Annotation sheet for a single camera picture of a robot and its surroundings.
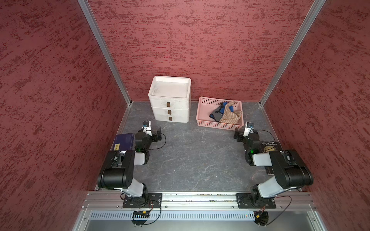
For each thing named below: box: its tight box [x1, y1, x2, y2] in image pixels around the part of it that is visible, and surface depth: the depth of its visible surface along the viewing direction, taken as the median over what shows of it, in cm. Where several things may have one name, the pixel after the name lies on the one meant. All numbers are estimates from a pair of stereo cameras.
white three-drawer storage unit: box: [147, 75, 192, 124], surface depth 99 cm
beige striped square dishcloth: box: [219, 100, 242, 125], surface depth 104 cm
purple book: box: [113, 132, 135, 152], surface depth 99 cm
